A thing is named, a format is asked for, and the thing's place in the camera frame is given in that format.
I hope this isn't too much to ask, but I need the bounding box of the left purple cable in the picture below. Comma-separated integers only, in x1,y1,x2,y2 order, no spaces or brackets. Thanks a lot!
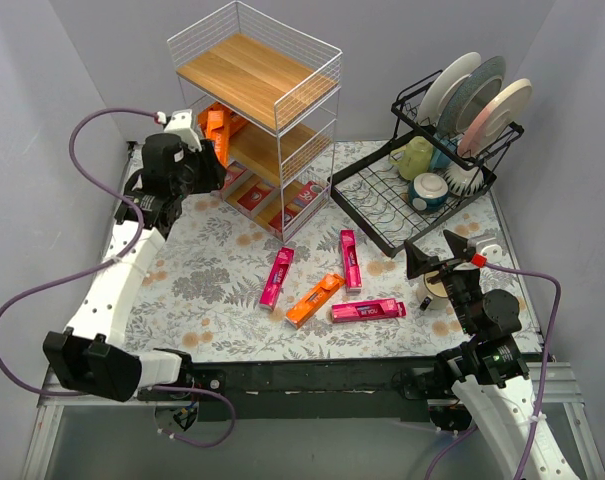
0,107,237,449

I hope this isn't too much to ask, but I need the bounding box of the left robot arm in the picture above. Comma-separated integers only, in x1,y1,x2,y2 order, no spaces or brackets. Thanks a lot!
43,109,226,401

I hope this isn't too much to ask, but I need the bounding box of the yellow-green mug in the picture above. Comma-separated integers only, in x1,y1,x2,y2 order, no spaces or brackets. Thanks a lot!
389,136,433,181

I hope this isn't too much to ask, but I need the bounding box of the white ribbed bowl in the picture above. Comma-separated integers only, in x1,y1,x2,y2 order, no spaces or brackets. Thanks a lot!
442,163,484,197

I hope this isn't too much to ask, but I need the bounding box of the light blue cup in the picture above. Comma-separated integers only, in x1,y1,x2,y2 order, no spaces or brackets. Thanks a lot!
429,137,458,172

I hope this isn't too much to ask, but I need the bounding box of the teal spotted bowl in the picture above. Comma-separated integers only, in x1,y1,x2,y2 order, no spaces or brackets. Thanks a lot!
408,173,449,213

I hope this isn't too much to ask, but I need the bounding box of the white plate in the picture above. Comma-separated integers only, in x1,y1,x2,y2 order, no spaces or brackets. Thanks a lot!
415,52,481,126

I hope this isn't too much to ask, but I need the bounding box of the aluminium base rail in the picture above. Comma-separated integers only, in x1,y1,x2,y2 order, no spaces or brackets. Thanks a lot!
24,362,605,480

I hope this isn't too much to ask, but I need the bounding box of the pink and cream plate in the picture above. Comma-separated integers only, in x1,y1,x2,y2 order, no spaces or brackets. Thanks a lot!
457,78,533,158

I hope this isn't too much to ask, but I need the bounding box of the grey speckled plate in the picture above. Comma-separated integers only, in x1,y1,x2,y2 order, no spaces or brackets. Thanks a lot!
436,56,506,138

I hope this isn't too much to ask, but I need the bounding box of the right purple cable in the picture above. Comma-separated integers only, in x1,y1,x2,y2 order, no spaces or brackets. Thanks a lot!
421,259,562,480

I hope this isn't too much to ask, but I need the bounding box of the red 3D toothpaste box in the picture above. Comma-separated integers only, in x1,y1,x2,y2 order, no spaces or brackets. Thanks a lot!
220,161,252,200
268,181,324,235

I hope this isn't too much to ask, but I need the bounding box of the orange toothpaste box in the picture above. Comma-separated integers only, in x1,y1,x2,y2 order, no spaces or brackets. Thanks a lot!
286,273,345,329
206,109,231,167
197,102,222,133
230,112,249,136

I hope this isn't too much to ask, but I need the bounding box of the floral table mat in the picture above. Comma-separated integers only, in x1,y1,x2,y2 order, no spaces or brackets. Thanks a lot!
81,140,543,365

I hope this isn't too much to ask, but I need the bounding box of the black dish rack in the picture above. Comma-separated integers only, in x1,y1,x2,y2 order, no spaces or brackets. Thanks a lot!
331,71,524,258

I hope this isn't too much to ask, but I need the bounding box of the white wire wooden shelf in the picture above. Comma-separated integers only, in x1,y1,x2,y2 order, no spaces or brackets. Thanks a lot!
167,1,343,242

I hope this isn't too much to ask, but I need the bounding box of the cream mug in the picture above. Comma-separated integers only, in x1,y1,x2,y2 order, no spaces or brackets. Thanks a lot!
416,272,450,311

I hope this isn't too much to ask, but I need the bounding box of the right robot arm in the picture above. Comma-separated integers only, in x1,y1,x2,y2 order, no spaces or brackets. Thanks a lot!
404,230,576,479

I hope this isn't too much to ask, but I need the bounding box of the pink toothpaste box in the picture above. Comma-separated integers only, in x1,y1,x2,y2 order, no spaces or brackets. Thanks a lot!
331,298,406,323
258,247,294,311
340,230,362,293

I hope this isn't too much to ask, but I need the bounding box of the purple cable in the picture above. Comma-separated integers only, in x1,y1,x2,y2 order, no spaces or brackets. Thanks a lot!
421,259,562,480
0,107,237,449

